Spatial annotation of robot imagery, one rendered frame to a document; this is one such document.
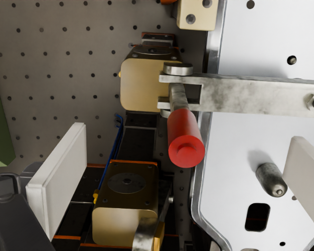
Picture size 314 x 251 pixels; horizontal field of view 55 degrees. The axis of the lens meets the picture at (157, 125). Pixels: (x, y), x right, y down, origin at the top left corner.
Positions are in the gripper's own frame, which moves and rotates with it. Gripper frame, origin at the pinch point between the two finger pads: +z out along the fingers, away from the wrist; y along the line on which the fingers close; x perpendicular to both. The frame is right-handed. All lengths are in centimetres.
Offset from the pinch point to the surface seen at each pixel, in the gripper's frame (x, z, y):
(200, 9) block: 8.2, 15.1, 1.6
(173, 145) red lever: 0.5, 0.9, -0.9
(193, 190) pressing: -15.7, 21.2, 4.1
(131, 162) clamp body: -14.5, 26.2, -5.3
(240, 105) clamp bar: -0.7, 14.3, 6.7
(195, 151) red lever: 0.5, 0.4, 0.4
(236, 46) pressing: 4.5, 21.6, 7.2
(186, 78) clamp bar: 1.7, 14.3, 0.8
